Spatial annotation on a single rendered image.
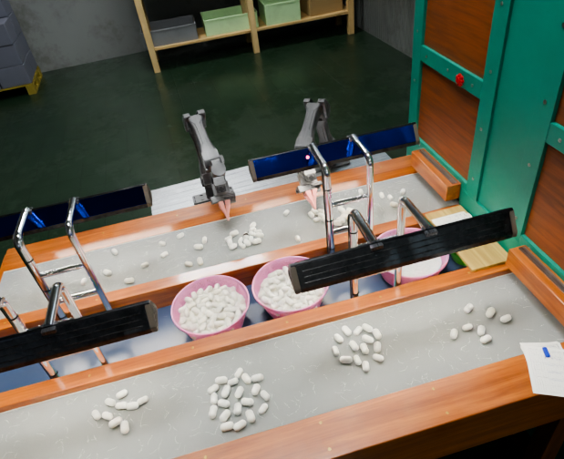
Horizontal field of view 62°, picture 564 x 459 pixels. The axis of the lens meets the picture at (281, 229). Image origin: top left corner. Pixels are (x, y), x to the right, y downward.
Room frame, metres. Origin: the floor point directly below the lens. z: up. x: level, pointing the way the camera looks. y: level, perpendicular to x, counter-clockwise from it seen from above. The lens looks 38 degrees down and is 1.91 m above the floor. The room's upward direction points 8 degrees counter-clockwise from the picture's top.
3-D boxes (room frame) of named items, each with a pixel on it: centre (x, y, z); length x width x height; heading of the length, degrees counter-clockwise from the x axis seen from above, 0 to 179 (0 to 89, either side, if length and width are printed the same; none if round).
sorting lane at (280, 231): (1.46, 0.21, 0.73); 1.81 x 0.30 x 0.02; 99
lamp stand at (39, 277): (1.24, 0.72, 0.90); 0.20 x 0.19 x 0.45; 99
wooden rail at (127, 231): (1.67, 0.24, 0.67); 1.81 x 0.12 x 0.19; 99
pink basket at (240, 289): (1.11, 0.27, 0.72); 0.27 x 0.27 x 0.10
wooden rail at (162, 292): (1.28, 0.18, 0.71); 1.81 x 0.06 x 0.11; 99
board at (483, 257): (1.25, -0.65, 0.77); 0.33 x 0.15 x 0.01; 9
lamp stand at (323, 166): (1.39, -0.23, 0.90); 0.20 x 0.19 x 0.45; 99
